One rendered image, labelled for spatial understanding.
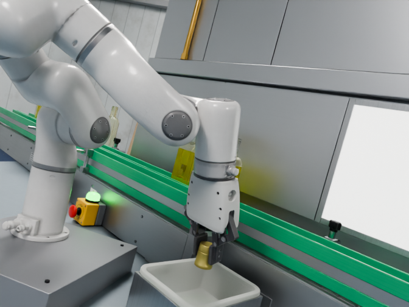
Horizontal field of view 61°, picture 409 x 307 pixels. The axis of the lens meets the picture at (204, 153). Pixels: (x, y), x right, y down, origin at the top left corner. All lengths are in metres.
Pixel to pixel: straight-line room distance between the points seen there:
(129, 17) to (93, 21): 3.86
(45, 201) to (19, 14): 0.43
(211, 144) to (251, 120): 0.56
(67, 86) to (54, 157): 0.19
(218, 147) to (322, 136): 0.47
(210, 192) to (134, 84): 0.23
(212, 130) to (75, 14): 0.27
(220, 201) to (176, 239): 0.33
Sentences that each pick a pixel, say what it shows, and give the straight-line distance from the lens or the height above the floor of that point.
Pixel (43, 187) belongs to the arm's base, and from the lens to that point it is 0.84.
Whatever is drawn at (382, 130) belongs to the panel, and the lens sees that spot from 0.95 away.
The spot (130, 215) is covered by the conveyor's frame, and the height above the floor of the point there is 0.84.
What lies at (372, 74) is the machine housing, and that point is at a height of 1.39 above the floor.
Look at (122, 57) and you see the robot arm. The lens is 0.54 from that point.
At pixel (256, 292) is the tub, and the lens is 0.78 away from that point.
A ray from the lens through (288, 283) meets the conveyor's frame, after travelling 0.84.
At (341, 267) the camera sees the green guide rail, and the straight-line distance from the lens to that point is 0.80.
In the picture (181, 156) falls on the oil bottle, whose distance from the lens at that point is 1.10.
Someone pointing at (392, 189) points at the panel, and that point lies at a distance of 0.93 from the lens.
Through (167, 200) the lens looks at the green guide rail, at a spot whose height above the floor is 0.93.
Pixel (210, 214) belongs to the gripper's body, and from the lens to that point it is 0.62.
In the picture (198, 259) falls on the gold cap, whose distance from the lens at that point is 0.69.
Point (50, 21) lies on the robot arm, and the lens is 0.57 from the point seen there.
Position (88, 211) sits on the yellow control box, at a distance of 1.15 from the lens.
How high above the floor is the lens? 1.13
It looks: 3 degrees down
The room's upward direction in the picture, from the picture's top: 15 degrees clockwise
